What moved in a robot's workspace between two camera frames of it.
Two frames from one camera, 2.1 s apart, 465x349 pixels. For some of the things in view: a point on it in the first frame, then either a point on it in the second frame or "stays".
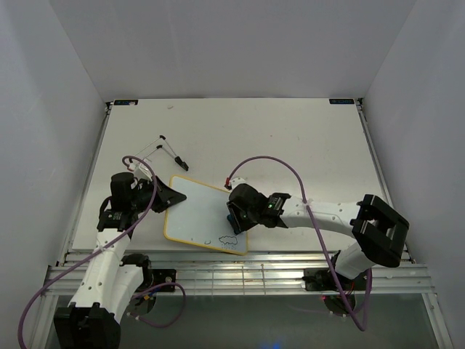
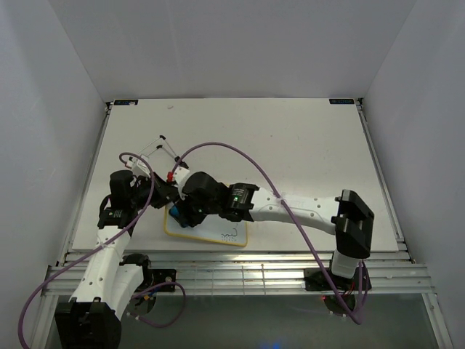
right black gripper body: x=243 y=221 to x=195 y=212
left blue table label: x=126 y=102 stays
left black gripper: x=166 y=195 stays
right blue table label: x=341 y=101 stays
